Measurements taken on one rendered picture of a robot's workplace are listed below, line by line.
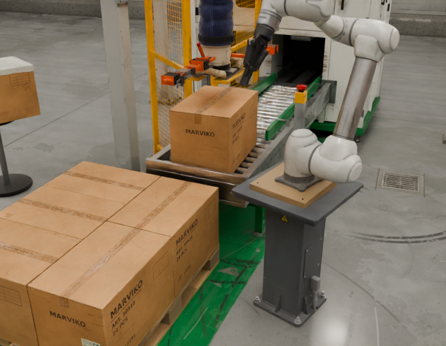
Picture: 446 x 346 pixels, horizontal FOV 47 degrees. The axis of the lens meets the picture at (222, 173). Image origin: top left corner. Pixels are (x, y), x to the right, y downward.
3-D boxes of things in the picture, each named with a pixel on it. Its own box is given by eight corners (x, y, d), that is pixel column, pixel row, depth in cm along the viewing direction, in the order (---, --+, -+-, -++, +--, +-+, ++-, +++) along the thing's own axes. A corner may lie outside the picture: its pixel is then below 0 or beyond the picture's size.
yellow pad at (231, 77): (232, 70, 339) (232, 62, 337) (247, 71, 336) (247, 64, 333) (212, 83, 311) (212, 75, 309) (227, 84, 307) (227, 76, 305)
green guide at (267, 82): (266, 79, 525) (266, 71, 521) (275, 80, 521) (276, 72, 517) (198, 130, 392) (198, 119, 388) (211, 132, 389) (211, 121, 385)
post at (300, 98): (288, 220, 379) (297, 89, 335) (297, 222, 376) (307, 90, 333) (286, 224, 373) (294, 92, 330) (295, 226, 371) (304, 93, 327)
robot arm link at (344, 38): (328, 11, 238) (353, 14, 229) (346, 20, 251) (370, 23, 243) (320, 39, 240) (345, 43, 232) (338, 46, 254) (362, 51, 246)
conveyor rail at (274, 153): (324, 101, 509) (326, 82, 501) (329, 101, 507) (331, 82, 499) (239, 204, 318) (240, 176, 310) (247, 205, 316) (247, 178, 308)
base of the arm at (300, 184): (328, 177, 264) (328, 167, 262) (302, 192, 251) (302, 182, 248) (299, 166, 276) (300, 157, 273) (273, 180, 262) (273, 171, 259)
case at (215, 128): (205, 136, 382) (204, 84, 364) (256, 143, 369) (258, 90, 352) (171, 169, 331) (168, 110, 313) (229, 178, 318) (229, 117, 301)
